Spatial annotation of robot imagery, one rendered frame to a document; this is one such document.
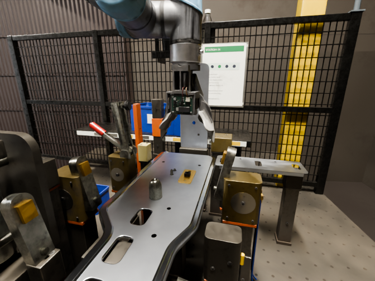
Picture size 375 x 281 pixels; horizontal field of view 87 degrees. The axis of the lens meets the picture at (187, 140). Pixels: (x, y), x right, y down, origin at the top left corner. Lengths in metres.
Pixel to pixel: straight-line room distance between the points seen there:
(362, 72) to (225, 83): 2.24
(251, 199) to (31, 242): 0.43
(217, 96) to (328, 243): 0.77
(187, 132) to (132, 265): 0.59
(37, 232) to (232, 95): 0.93
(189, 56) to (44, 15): 2.84
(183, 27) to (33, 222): 0.46
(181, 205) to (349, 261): 0.64
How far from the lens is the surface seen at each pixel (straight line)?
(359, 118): 3.19
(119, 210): 0.49
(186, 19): 0.50
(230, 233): 0.43
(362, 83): 3.13
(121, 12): 0.38
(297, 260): 0.86
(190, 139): 0.84
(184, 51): 0.49
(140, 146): 0.70
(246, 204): 0.53
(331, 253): 0.94
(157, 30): 0.51
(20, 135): 0.42
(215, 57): 1.08
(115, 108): 0.61
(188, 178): 0.58
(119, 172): 0.66
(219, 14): 2.67
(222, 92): 1.07
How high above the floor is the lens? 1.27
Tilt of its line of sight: 16 degrees down
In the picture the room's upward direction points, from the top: straight up
